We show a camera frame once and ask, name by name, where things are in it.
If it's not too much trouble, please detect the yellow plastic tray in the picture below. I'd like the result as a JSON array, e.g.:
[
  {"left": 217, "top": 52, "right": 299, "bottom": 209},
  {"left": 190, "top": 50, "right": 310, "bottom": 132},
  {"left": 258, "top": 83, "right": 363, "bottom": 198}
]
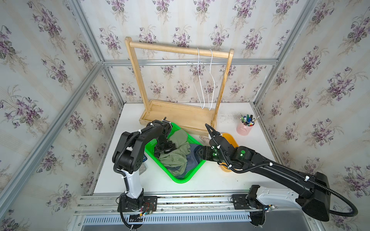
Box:
[{"left": 218, "top": 133, "right": 238, "bottom": 173}]

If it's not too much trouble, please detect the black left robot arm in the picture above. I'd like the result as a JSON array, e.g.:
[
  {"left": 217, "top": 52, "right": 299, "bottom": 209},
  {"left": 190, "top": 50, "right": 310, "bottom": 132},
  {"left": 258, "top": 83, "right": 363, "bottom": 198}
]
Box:
[{"left": 112, "top": 119, "right": 175, "bottom": 199}]

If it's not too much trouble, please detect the olive green tank top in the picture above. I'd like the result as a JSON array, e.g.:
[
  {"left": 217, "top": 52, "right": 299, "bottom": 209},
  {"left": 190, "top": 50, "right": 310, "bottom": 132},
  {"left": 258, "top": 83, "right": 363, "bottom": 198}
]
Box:
[{"left": 159, "top": 130, "right": 190, "bottom": 175}]

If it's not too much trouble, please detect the white wire hanger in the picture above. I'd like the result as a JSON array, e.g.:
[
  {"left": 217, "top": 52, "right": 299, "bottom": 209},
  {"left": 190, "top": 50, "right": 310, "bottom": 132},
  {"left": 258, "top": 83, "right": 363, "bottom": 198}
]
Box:
[
  {"left": 187, "top": 48, "right": 205, "bottom": 109},
  {"left": 203, "top": 49, "right": 216, "bottom": 111}
]

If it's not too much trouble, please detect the green plastic basket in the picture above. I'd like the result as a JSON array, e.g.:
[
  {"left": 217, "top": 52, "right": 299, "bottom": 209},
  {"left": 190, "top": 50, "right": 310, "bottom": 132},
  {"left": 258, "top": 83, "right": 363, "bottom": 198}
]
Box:
[{"left": 145, "top": 123, "right": 205, "bottom": 183}]

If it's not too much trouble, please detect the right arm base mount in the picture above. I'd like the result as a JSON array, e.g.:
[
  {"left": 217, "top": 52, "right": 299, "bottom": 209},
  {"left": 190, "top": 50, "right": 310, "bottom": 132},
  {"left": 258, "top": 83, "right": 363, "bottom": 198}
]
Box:
[{"left": 230, "top": 185, "right": 273, "bottom": 227}]

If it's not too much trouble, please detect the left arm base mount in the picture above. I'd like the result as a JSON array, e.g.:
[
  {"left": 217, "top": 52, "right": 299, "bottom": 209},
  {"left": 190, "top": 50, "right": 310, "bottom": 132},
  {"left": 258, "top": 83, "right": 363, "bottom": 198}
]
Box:
[{"left": 116, "top": 193, "right": 158, "bottom": 225}]

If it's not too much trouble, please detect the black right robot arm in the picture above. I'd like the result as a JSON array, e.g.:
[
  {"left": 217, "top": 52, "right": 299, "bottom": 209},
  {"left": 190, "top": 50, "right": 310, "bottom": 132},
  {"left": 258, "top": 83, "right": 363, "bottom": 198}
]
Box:
[{"left": 198, "top": 124, "right": 358, "bottom": 221}]

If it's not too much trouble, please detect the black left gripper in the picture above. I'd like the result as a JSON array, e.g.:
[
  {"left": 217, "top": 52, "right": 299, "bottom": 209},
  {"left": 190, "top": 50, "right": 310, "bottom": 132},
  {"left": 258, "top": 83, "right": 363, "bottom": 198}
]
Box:
[{"left": 155, "top": 137, "right": 176, "bottom": 158}]

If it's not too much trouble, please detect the grey blue tank top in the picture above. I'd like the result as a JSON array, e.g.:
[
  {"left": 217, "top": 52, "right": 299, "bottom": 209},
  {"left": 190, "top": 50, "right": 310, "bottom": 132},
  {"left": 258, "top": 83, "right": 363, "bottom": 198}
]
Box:
[{"left": 167, "top": 144, "right": 202, "bottom": 179}]

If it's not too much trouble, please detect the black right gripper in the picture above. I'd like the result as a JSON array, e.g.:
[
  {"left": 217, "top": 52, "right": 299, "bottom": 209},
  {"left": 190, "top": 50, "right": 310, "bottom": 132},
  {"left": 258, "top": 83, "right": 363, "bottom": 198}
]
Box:
[{"left": 196, "top": 145, "right": 230, "bottom": 165}]

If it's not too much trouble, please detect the wooden clothes rack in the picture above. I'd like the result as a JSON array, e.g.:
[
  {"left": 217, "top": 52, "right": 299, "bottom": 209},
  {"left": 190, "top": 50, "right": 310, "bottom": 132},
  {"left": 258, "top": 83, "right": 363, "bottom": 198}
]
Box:
[{"left": 125, "top": 37, "right": 235, "bottom": 136}]

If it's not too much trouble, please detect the pink pen cup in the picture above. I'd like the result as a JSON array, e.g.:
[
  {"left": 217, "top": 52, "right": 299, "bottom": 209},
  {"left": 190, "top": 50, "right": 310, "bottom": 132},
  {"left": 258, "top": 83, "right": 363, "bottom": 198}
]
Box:
[{"left": 236, "top": 114, "right": 255, "bottom": 136}]

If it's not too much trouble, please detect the grey sponge block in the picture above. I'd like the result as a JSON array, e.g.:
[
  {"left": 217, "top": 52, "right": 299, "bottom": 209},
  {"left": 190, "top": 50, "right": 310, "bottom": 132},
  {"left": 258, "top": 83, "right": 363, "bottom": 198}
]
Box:
[{"left": 139, "top": 164, "right": 147, "bottom": 175}]

